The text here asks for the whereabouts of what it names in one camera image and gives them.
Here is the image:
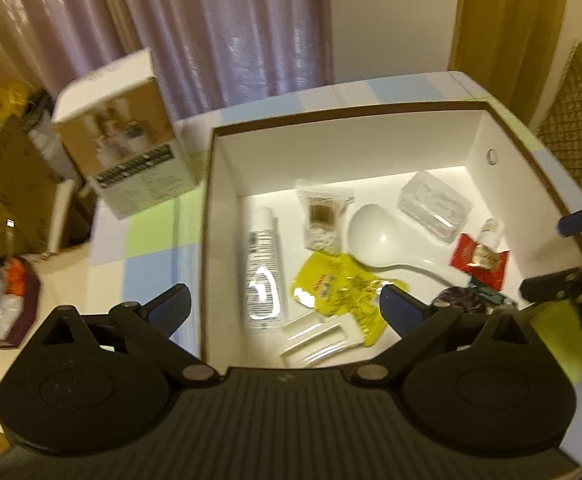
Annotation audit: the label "dark round scrunchie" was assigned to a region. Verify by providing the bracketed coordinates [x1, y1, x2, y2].
[431, 287, 487, 314]

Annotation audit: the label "dark green sachet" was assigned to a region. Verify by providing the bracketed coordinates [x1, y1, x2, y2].
[469, 276, 518, 309]

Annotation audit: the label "red snack packet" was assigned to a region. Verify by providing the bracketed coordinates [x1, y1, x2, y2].
[450, 233, 510, 290]

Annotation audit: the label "white pill bottle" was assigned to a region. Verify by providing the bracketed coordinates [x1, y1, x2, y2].
[476, 218, 504, 252]

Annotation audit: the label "yellow plastic packet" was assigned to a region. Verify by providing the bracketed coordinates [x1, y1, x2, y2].
[290, 252, 409, 347]

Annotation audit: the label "white plastic spoon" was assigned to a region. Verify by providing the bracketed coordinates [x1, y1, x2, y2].
[346, 204, 469, 286]

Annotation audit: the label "white plastic clip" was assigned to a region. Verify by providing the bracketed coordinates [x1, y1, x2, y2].
[278, 311, 364, 368]

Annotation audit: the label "white cosmetic tube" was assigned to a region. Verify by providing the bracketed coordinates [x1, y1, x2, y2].
[242, 207, 287, 333]

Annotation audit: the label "clear plastic case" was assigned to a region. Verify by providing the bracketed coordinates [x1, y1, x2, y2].
[397, 171, 473, 244]

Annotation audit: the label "brown cardboard storage box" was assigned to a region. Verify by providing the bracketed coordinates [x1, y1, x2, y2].
[200, 101, 582, 370]

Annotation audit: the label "cardboard boxes in background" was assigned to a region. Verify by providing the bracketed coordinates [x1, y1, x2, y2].
[0, 84, 97, 261]

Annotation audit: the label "white product carton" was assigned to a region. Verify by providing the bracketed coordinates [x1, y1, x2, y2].
[52, 49, 197, 219]

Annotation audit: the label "brown wooden door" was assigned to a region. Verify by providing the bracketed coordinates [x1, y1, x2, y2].
[449, 0, 566, 124]

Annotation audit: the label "purple curtain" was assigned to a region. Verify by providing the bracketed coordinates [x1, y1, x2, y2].
[0, 0, 332, 119]

